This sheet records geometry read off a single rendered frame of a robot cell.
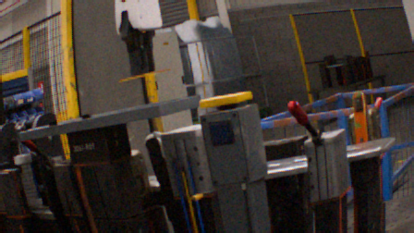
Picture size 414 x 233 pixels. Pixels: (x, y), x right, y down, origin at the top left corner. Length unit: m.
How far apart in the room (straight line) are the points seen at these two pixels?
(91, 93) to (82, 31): 0.42
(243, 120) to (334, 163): 0.21
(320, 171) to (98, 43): 3.78
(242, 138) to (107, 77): 3.89
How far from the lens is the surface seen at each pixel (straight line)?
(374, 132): 1.72
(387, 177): 3.44
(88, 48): 4.99
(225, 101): 1.28
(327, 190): 1.41
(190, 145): 1.49
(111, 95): 5.16
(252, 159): 1.29
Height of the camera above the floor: 1.20
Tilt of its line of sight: 3 degrees down
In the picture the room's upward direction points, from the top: 11 degrees counter-clockwise
